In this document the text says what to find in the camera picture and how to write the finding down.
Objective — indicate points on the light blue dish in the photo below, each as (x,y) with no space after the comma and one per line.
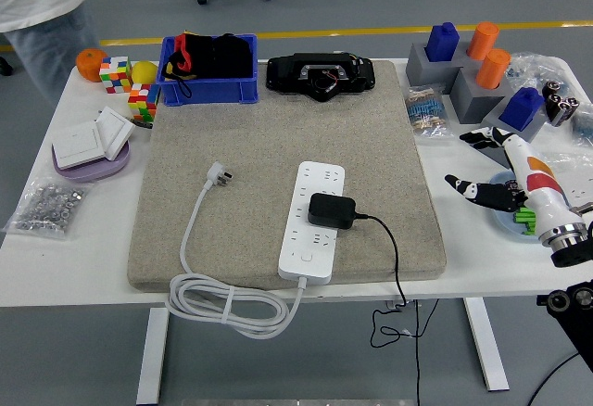
(502,220)

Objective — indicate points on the blue square peg block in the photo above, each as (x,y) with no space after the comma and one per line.
(442,42)
(521,108)

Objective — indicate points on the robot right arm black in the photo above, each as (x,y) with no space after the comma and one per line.
(572,253)

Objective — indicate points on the orange fruit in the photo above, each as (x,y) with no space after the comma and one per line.
(88,65)

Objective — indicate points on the pile of green cells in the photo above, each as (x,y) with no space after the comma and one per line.
(526,216)

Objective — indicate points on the orange cylinder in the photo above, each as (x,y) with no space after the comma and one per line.
(493,68)
(482,40)

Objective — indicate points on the yellow lemon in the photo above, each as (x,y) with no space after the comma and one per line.
(144,72)

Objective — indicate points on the grey-brown mat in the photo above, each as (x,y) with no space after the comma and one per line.
(241,137)

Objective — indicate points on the clear bag of small parts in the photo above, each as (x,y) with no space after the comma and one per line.
(533,65)

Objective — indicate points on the robot right hand white shell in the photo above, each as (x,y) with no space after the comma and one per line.
(542,193)

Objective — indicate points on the metal hook under table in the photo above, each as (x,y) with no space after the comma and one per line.
(394,304)

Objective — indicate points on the clear bag of metal nuts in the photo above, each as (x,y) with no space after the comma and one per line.
(46,204)

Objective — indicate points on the clear bag of resistors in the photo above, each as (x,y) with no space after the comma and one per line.
(426,111)

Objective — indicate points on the grey socket block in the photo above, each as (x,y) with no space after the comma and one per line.
(470,100)
(533,129)
(419,70)

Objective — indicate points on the white wall switch panel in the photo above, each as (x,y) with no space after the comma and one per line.
(113,130)
(76,144)

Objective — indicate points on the multicolour puzzle cube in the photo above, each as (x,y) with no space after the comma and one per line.
(142,102)
(116,74)

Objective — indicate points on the blue plastic bin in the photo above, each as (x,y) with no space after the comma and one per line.
(208,91)

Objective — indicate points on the black device housing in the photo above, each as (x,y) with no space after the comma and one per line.
(287,72)

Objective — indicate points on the white table leg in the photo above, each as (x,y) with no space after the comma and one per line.
(486,346)
(153,355)

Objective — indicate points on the purple tray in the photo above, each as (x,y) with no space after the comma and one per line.
(92,172)

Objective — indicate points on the black chair base wheels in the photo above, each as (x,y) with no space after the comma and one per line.
(4,67)

